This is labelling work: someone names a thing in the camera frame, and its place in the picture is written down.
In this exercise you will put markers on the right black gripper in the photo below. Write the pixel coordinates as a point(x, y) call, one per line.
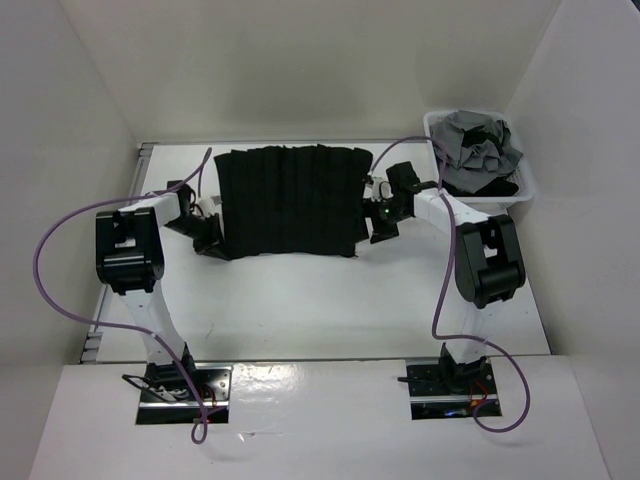
point(380, 232)

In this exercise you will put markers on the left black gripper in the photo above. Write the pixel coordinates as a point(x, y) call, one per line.
point(213, 244)

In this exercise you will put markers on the black skirt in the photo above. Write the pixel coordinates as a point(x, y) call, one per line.
point(278, 200)

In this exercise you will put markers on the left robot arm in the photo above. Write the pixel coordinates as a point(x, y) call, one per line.
point(130, 260)

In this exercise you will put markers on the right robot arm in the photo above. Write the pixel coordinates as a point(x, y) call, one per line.
point(484, 259)

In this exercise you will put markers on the black garment in basket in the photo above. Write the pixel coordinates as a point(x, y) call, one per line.
point(500, 189)

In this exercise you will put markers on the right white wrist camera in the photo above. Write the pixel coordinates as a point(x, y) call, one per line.
point(380, 188)

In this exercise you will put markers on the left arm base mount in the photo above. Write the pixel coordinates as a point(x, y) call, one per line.
point(170, 401)

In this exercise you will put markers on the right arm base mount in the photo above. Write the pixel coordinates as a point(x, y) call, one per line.
point(434, 396)

